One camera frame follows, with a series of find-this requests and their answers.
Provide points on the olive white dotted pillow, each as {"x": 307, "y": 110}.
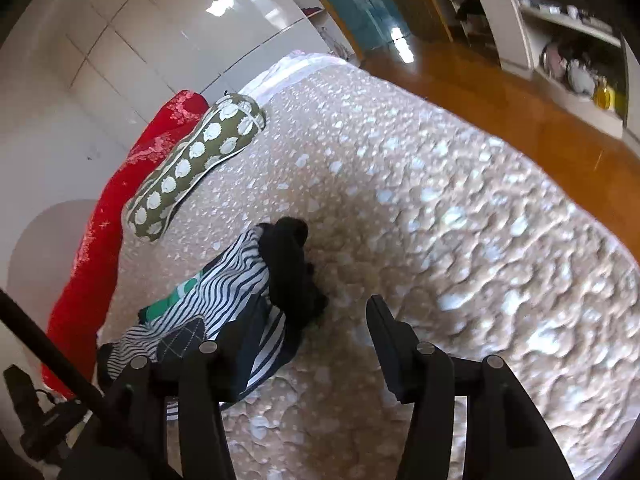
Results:
{"x": 224, "y": 130}

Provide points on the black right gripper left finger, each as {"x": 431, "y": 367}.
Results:
{"x": 164, "y": 419}

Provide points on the long red bolster pillow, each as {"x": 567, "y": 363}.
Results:
{"x": 81, "y": 309}

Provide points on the black folded garment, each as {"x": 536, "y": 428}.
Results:
{"x": 291, "y": 276}

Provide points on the black and white striped pants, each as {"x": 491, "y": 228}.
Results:
{"x": 198, "y": 309}

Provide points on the white bed sheet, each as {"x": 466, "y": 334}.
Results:
{"x": 289, "y": 70}

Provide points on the beige dotted quilt bedspread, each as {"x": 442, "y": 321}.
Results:
{"x": 466, "y": 239}

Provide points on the white shelf unit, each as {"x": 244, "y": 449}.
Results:
{"x": 573, "y": 52}

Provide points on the black tripod stand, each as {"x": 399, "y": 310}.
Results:
{"x": 46, "y": 423}

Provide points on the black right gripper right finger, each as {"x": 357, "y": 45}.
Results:
{"x": 506, "y": 436}

